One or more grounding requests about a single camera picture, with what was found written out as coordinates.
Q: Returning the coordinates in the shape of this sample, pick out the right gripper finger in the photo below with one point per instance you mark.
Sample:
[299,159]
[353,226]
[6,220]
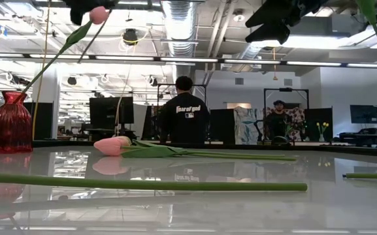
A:
[273,16]
[270,34]

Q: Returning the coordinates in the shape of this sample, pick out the background desk with printer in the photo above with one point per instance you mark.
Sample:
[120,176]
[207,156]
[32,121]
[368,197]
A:
[354,137]

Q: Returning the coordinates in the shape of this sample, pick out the long green foreground stem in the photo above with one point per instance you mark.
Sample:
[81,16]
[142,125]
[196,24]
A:
[142,184]

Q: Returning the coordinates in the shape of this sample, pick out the white blue-leaf curtain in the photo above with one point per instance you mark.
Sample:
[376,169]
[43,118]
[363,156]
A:
[243,127]

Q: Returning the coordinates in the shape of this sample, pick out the black partition panel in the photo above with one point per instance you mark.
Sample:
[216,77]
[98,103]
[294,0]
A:
[42,120]
[312,117]
[222,125]

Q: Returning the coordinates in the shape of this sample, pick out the long ceiling light strip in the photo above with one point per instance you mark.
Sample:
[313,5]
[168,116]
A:
[188,59]

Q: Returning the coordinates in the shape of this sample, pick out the black computer monitor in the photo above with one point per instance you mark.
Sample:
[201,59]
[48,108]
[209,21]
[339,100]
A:
[109,111]

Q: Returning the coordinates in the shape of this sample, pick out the black ceiling dome camera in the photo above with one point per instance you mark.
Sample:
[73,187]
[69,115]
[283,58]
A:
[130,36]

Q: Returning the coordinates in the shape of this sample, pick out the round ceiling fixture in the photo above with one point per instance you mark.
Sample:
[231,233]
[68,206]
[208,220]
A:
[238,16]

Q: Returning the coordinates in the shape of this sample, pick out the black aluminium table frame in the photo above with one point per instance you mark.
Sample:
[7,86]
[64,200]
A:
[60,144]

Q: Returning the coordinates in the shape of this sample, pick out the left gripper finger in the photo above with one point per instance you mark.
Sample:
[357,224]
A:
[77,16]

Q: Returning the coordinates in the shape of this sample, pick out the floral patterned curtain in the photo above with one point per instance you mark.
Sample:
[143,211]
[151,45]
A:
[297,117]

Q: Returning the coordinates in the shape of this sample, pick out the small black ceiling lamp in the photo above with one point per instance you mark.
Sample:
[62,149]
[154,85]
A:
[72,80]

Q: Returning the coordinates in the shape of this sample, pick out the wide silver ceiling duct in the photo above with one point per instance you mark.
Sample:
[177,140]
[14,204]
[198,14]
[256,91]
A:
[180,26]

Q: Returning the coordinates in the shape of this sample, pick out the person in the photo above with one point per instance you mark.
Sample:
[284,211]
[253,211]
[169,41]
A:
[185,124]
[278,122]

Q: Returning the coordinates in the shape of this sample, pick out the yellow tulips in small vase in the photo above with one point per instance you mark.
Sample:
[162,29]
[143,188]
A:
[322,129]

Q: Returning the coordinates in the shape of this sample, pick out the dark wall screen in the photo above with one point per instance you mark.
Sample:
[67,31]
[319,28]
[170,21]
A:
[364,114]

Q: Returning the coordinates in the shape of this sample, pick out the red artificial tulip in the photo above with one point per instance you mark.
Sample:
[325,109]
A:
[369,9]

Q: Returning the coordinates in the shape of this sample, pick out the red ribbed glass vase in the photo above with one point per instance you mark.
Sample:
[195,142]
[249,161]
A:
[8,127]

